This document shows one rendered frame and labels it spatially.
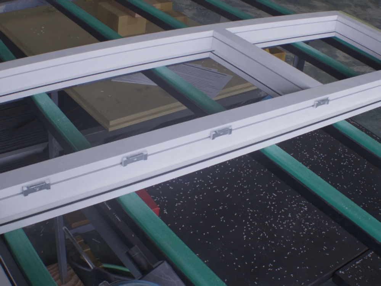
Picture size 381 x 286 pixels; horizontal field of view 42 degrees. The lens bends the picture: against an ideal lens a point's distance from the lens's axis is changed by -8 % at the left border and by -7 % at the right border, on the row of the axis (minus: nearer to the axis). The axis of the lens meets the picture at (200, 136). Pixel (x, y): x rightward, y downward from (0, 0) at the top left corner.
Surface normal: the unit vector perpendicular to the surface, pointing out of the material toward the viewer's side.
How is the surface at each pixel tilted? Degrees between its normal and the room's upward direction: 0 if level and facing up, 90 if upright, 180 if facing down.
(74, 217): 0
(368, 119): 0
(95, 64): 90
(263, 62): 90
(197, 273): 0
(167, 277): 43
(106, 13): 90
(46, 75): 90
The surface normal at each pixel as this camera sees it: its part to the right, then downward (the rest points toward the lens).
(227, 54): -0.79, 0.24
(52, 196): 0.59, 0.48
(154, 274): 0.18, -0.25
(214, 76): 0.11, -0.84
